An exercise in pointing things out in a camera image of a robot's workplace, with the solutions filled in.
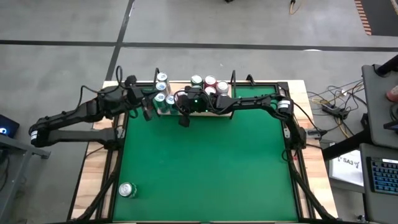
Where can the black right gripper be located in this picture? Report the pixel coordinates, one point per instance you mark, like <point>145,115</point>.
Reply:
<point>196,104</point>

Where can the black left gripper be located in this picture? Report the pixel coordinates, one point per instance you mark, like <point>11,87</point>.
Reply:
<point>147,114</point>

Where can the orange-red Fanta can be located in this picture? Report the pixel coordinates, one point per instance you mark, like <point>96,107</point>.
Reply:
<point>210,90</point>

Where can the green Sprite can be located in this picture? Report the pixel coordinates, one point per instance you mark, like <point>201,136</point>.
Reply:
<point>126,189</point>
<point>196,80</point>

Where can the red soda can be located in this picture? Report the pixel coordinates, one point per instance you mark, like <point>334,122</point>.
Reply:
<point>210,81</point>

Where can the white silver soda can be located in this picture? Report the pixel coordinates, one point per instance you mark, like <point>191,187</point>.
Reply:
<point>222,87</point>

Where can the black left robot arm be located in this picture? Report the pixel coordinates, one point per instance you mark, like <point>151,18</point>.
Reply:
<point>77,115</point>

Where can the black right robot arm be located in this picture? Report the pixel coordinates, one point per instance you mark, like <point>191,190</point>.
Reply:
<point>248,101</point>

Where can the wooden shelf board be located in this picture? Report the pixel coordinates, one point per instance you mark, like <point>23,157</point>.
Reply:
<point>181,85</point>

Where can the green table mat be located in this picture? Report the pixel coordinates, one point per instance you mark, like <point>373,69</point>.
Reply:
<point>211,171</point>

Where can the grey side table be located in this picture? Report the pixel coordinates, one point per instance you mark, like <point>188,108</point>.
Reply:
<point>31,150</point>

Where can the black power strip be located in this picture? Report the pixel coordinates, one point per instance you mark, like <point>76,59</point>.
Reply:
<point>334,110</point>

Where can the black device blue light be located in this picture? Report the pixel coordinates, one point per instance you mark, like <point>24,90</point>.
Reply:
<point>11,124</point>

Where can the black desk support beam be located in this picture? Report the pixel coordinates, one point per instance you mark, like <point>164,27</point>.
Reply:
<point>342,146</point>

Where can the white SA3 sign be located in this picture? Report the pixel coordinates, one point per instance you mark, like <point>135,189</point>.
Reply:
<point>345,169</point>

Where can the black stand pole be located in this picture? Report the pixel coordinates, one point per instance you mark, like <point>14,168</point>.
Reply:
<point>387,67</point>

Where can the pink drink can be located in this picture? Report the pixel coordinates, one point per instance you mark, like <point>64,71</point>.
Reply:
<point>393,93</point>

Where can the black backlit keyboard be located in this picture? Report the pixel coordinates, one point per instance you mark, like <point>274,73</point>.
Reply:
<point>384,175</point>

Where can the black floor mat orange stripes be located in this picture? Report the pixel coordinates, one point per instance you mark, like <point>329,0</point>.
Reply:
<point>382,15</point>

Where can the grey metal corner bracket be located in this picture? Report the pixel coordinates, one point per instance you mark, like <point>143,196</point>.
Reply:
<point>286,132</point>

